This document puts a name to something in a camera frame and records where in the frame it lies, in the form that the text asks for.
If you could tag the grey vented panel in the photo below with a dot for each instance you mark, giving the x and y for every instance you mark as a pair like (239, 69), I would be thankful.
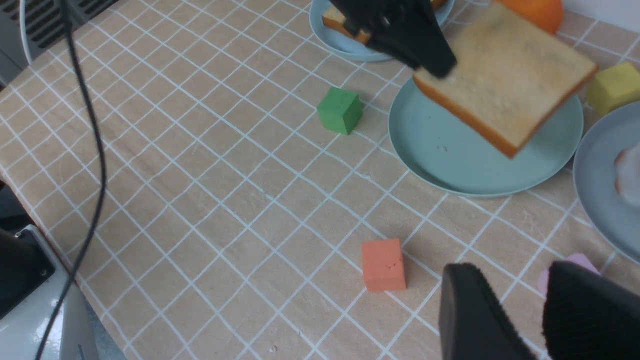
(44, 29)

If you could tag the grey plate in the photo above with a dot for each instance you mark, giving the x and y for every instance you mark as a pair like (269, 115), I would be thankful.
(595, 178)

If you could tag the large fried egg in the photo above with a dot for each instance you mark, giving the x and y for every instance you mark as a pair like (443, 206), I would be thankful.
(627, 175)

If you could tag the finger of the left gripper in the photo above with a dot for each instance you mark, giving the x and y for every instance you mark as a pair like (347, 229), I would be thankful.
(438, 65)

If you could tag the checkered beige tablecloth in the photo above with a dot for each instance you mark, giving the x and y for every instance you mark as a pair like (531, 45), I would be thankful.
(234, 220)

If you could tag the toast slice bottom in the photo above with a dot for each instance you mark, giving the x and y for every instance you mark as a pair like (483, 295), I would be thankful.
(510, 77)

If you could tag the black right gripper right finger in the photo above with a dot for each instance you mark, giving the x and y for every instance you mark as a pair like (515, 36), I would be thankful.
(588, 317)

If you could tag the toast slice top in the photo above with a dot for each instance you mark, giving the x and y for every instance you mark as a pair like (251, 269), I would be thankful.
(340, 22)

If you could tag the green foam cube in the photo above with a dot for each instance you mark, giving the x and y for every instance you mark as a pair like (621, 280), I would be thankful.
(340, 110)

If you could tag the orange foam cube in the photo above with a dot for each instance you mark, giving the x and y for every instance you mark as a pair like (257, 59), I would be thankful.
(383, 266)

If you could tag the yellow foam cube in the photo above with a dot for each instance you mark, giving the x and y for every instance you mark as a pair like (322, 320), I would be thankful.
(613, 88)

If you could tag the orange fruit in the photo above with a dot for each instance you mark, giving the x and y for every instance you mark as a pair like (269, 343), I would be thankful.
(545, 14)

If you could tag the robot base white black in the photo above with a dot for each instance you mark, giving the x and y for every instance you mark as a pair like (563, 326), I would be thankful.
(32, 278)

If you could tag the green plate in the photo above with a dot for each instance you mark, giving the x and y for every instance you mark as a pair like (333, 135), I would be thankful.
(446, 153)

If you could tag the toast slice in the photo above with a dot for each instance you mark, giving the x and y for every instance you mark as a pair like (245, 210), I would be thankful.
(510, 77)
(340, 22)

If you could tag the light blue plate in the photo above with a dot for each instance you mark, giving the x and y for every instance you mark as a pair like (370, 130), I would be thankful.
(338, 42)

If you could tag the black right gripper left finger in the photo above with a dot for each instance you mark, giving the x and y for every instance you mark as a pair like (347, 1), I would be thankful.
(472, 323)

